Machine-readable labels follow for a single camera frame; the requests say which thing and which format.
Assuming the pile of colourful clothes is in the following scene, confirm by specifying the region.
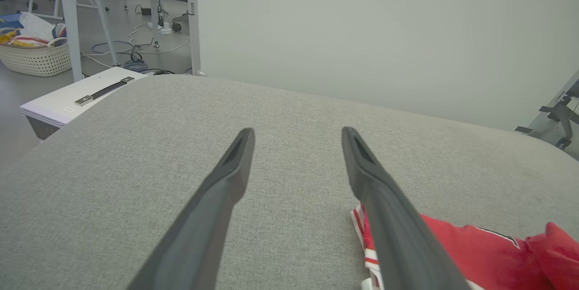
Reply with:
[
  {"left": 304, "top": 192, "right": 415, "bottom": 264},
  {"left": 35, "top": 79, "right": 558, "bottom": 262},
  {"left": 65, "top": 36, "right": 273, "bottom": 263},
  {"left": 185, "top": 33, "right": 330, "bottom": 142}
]
[{"left": 0, "top": 12, "right": 68, "bottom": 48}]

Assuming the white power strip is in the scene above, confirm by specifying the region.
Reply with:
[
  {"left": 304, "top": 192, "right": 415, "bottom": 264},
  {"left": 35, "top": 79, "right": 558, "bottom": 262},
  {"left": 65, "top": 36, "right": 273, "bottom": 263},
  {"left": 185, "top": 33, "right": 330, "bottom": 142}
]
[{"left": 147, "top": 21, "right": 173, "bottom": 35}]

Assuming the blue cable coil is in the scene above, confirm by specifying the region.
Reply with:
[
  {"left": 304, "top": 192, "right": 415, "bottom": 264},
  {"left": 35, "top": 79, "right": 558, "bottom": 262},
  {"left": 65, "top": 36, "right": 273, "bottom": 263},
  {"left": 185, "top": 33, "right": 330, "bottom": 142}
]
[{"left": 90, "top": 40, "right": 149, "bottom": 73}]

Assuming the black metal carry handle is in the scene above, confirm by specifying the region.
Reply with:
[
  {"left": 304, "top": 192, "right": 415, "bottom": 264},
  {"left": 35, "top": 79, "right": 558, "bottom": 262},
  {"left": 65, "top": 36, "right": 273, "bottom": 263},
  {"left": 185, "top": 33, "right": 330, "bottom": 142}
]
[{"left": 75, "top": 76, "right": 135, "bottom": 107}]

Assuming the grey metal stand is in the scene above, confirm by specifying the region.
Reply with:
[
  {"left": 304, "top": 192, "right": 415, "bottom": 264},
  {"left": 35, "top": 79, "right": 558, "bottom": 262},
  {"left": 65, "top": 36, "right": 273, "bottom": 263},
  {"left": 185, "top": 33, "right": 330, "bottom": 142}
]
[{"left": 515, "top": 71, "right": 579, "bottom": 160}]

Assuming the thick grey metal post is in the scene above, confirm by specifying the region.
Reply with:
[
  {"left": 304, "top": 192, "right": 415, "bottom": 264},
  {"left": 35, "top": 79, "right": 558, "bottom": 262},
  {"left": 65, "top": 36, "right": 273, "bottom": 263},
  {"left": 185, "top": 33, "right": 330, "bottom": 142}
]
[{"left": 185, "top": 0, "right": 206, "bottom": 76}]

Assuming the wide grey metal leg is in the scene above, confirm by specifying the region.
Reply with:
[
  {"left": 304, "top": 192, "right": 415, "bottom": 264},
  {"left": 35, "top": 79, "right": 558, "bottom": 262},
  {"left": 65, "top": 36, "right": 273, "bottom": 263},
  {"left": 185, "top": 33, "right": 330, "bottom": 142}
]
[{"left": 57, "top": 0, "right": 84, "bottom": 82}]

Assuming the white box device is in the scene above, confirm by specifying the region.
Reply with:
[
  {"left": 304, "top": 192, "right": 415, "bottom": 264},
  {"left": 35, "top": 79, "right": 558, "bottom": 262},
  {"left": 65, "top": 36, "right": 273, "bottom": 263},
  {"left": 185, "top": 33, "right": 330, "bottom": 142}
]
[{"left": 19, "top": 66, "right": 149, "bottom": 140}]

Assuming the cream woven laundry basket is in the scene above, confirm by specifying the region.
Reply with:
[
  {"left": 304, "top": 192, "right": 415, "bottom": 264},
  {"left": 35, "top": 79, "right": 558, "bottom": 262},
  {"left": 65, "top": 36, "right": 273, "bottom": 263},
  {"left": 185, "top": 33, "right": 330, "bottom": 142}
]
[{"left": 0, "top": 28, "right": 73, "bottom": 77}]

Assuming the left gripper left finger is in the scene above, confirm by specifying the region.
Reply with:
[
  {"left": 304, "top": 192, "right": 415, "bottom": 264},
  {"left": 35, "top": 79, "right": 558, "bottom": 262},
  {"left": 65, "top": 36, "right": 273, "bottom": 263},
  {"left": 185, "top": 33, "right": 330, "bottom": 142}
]
[{"left": 127, "top": 127, "right": 256, "bottom": 290}]

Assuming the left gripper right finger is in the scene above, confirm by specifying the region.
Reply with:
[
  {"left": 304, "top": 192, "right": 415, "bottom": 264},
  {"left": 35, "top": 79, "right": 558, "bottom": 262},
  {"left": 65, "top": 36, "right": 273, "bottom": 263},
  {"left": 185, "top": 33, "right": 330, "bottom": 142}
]
[{"left": 341, "top": 126, "right": 471, "bottom": 290}]

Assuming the white floor cable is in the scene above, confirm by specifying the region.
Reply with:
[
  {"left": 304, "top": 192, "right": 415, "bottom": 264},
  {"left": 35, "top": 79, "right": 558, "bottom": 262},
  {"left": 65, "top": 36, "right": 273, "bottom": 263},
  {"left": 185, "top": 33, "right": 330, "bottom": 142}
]
[{"left": 81, "top": 23, "right": 190, "bottom": 67}]

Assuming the red basketball jersey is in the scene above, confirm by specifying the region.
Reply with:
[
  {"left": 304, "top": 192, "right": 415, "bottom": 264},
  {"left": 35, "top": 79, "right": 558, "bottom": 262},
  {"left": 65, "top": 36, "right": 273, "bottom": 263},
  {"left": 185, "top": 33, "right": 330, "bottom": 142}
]
[{"left": 351, "top": 204, "right": 579, "bottom": 290}]

